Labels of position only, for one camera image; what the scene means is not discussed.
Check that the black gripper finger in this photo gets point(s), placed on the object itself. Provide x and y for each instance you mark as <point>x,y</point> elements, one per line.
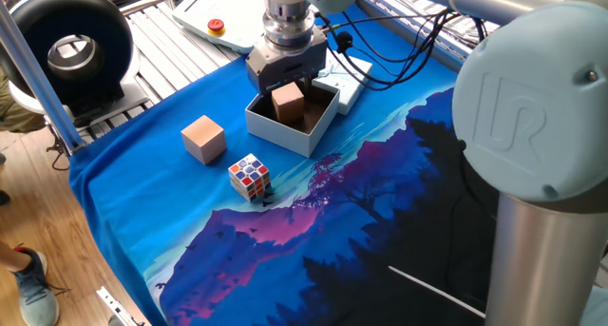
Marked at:
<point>308,84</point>

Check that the silver Schunk gripper body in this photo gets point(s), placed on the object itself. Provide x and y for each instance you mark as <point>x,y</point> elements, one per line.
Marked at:
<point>285,64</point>

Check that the plain wooden cube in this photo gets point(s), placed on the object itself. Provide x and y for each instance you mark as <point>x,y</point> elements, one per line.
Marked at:
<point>204,140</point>
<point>287,102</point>

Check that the light blue gift box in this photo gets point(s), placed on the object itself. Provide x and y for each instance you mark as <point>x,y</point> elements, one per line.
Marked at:
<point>285,136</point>

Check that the Rubik's cube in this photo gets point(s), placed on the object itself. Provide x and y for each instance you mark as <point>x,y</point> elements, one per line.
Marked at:
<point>249,176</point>

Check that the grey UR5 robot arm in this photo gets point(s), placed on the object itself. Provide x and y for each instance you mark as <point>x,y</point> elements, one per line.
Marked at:
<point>532,107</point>

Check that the gift box lid with ribbon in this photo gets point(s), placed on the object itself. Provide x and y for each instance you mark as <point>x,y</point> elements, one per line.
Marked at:
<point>351,88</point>

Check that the grey robot teach pendant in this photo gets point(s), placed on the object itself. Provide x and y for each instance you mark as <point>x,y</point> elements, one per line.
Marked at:
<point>223,7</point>

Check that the blue landscape print tablecloth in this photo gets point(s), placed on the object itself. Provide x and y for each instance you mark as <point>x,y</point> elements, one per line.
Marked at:
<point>166,212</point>

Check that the olive trouser leg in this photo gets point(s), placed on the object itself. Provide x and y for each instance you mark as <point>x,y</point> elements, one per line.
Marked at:
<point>16,112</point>

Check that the person's bare leg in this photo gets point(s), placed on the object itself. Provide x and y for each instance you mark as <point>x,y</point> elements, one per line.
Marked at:
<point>12,257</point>

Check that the teal sneaker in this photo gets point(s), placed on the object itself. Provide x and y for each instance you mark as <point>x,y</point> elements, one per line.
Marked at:
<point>35,293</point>

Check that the metal bracket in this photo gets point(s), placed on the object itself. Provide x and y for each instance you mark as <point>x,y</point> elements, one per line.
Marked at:
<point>119,307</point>

